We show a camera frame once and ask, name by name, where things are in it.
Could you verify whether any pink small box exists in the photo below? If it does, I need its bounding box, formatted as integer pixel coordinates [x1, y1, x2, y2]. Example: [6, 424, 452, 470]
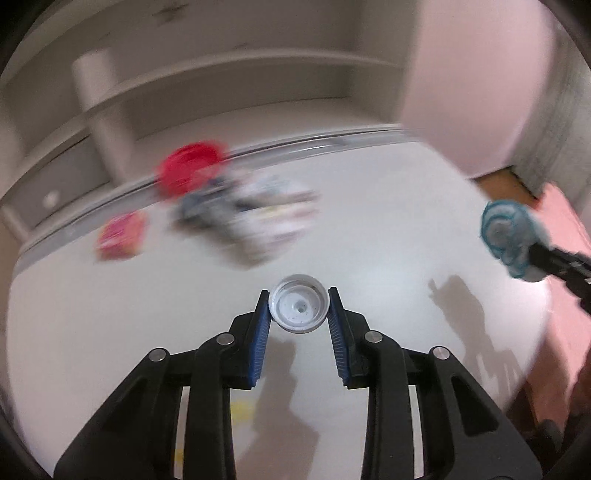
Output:
[96, 211, 147, 260]

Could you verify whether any pink bed cover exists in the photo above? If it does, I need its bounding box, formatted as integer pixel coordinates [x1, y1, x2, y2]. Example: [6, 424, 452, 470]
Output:
[527, 183, 590, 426]

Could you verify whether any yellow plastic spoon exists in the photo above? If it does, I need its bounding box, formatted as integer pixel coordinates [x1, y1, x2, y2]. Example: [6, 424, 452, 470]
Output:
[230, 399, 256, 425]

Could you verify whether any red plastic lid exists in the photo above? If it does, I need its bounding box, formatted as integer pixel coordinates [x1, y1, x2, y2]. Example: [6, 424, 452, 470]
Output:
[156, 141, 226, 198]

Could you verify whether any blue white packaging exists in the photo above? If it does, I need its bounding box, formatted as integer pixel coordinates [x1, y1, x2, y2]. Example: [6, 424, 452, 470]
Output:
[480, 200, 551, 283]

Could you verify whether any white bottle cap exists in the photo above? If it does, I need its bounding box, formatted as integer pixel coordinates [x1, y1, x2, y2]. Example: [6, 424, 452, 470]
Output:
[269, 274, 329, 334]

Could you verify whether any grey drawer with knob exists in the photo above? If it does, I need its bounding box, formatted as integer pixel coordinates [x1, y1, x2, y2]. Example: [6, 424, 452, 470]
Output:
[7, 137, 110, 229]

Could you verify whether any white desk hutch shelf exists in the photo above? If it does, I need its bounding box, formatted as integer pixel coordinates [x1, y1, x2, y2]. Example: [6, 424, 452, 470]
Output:
[1, 1, 420, 242]

